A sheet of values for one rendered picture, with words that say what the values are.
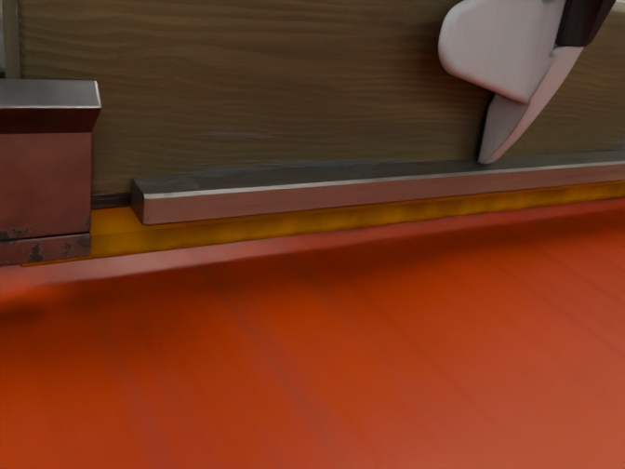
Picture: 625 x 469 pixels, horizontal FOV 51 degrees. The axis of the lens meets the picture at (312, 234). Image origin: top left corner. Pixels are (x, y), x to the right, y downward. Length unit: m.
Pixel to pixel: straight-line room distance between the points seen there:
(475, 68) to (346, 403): 0.12
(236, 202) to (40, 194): 0.06
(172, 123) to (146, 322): 0.06
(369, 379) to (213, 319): 0.05
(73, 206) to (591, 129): 0.23
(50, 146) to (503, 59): 0.15
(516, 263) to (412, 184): 0.07
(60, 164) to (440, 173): 0.14
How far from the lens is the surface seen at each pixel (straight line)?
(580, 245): 0.33
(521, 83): 0.25
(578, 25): 0.25
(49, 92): 0.17
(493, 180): 0.27
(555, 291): 0.28
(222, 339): 0.20
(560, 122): 0.31
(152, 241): 0.23
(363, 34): 0.22
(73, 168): 0.18
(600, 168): 0.32
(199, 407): 0.18
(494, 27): 0.24
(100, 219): 0.22
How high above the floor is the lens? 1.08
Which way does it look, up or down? 26 degrees down
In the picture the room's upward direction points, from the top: 11 degrees clockwise
